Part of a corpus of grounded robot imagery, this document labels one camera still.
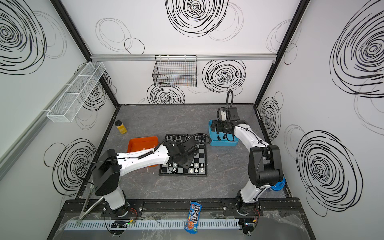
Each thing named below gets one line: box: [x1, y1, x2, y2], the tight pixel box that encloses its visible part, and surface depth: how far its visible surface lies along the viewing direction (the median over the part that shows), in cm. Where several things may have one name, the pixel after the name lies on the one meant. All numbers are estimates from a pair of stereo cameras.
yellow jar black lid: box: [114, 120, 128, 135], surface depth 101 cm
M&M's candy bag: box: [184, 201, 203, 234], surface depth 71 cm
